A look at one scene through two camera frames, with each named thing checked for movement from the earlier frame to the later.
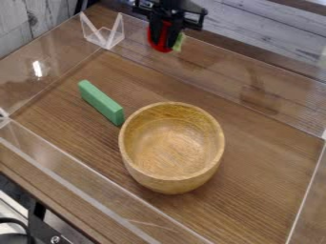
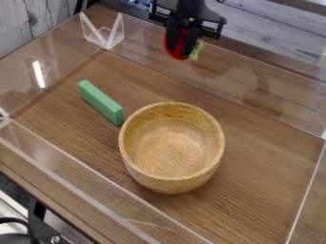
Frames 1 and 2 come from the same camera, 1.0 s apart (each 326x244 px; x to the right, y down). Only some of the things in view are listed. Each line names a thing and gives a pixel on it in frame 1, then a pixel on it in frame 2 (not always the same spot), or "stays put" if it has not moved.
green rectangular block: [101, 102] stays put
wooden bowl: [172, 143] stays put
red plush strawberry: [160, 47] to [180, 47]
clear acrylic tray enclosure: [189, 145] stays put
